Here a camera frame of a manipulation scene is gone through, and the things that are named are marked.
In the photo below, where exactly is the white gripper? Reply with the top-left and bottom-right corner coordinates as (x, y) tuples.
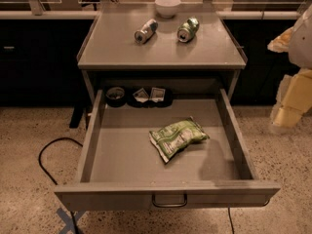
(267, 5), (312, 134)

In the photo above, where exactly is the green jalapeno chip bag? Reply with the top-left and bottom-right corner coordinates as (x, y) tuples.
(149, 117), (210, 164)

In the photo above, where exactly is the grey counter cabinet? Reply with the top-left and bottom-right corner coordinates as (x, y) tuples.
(76, 2), (248, 129)

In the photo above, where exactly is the open grey top drawer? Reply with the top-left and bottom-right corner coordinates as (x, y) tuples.
(54, 88), (281, 213)

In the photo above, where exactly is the green soda can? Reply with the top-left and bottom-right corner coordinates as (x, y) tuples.
(177, 17), (200, 43)

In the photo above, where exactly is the white ceramic bowl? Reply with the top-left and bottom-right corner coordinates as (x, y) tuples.
(155, 0), (181, 18)

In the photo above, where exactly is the black tray with packets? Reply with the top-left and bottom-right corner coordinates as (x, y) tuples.
(127, 87), (174, 108)

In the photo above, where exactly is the silver soda can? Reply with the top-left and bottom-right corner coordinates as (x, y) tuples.
(135, 19), (158, 44)

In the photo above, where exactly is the black round container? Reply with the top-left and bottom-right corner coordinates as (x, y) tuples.
(105, 87), (126, 107)

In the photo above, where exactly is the blue tape cross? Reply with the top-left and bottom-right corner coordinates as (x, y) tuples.
(57, 208), (84, 234)

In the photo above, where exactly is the thin black cable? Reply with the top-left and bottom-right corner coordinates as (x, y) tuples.
(227, 207), (236, 234)

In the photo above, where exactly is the metal drawer handle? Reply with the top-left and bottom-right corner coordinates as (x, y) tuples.
(152, 194), (187, 209)

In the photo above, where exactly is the black floor cable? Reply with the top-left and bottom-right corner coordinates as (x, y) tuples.
(38, 136), (84, 234)

